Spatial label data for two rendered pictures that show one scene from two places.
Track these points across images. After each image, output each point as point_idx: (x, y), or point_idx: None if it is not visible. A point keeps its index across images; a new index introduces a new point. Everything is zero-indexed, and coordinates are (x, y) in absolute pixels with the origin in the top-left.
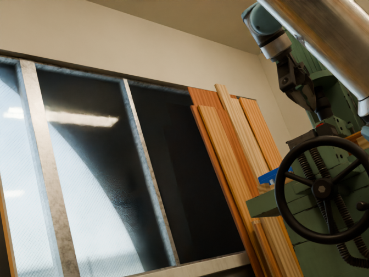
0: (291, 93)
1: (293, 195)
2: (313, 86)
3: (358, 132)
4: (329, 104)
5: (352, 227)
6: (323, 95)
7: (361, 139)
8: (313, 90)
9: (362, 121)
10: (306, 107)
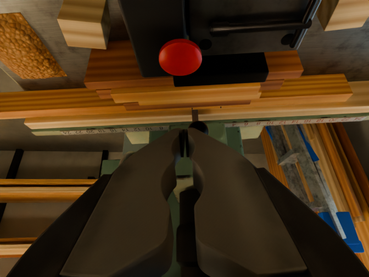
0: (295, 261)
1: None
2: (46, 230)
3: (117, 91)
4: (177, 233)
5: None
6: (182, 272)
7: (87, 16)
8: (80, 197)
9: None
10: (205, 133)
